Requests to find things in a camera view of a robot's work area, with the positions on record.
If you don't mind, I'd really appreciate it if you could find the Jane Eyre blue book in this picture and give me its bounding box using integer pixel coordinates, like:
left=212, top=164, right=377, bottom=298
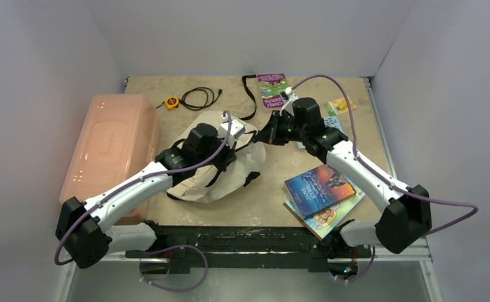
left=285, top=164, right=356, bottom=219

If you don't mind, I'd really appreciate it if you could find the pink plastic storage box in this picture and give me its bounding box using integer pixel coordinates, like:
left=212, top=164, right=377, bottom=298
left=59, top=94, right=160, bottom=203

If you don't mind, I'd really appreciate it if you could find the black table front rail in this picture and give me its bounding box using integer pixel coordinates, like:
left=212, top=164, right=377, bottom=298
left=125, top=225, right=371, bottom=277

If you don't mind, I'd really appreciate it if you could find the black coiled cable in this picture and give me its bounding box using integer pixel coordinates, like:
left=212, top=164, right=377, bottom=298
left=180, top=87, right=223, bottom=112

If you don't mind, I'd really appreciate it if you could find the beige canvas backpack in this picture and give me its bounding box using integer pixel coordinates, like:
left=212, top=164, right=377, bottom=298
left=167, top=116, right=266, bottom=203

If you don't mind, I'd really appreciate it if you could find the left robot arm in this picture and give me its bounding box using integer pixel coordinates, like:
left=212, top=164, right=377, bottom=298
left=54, top=120, right=245, bottom=269

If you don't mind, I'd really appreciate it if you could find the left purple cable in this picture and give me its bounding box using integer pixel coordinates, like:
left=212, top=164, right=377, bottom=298
left=53, top=110, right=233, bottom=293

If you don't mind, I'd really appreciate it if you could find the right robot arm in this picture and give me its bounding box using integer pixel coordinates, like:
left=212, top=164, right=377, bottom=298
left=255, top=98, right=432, bottom=256

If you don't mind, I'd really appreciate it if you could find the colourful cartoon picture book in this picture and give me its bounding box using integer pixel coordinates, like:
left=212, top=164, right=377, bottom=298
left=283, top=187, right=366, bottom=240

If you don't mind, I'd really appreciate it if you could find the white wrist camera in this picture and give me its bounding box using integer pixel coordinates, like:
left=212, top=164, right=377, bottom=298
left=280, top=87, right=298, bottom=116
left=218, top=117, right=245, bottom=141

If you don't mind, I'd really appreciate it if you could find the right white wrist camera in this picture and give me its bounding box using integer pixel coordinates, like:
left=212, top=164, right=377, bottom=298
left=280, top=87, right=298, bottom=116

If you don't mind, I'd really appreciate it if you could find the light blue Treehouse book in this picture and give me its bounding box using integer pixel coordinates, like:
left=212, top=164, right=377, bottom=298
left=316, top=115, right=345, bottom=145

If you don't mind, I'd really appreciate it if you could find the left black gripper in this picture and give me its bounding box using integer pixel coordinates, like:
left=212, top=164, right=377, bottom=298
left=196, top=132, right=235, bottom=171

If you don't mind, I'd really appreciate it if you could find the yellow tape measure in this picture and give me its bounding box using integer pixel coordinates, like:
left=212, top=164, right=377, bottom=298
left=164, top=96, right=180, bottom=111

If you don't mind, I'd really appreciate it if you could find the purple Treehouse book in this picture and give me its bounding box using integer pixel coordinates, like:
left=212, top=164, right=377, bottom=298
left=257, top=73, right=290, bottom=110

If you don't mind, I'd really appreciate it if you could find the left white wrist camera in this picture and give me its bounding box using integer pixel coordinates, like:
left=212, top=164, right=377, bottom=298
left=218, top=117, right=245, bottom=141

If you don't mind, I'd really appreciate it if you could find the banana picture card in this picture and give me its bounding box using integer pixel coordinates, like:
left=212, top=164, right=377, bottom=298
left=325, top=98, right=348, bottom=116

